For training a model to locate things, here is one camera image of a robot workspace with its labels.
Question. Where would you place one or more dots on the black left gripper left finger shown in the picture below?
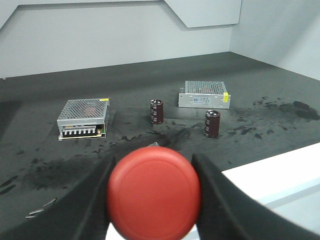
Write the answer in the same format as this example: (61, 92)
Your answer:
(79, 215)

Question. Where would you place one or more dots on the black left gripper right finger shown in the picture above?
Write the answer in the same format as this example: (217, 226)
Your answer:
(227, 213)

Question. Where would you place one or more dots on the right metal mesh power supply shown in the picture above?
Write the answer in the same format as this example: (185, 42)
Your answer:
(204, 94)

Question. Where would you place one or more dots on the left metal mesh power supply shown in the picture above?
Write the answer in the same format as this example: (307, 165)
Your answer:
(83, 119)

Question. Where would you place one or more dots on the dark red capacitor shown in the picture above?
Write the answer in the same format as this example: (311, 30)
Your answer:
(156, 111)
(212, 123)

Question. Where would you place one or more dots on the metal mesh power supply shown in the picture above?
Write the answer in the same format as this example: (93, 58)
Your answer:
(204, 94)
(83, 119)

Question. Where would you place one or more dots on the front dark red capacitor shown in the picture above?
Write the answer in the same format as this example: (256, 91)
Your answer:
(212, 123)

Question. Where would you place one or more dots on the rear dark red capacitor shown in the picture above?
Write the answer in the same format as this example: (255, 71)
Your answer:
(156, 111)

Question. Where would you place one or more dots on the red mushroom push button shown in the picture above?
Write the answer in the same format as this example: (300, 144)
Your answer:
(153, 193)

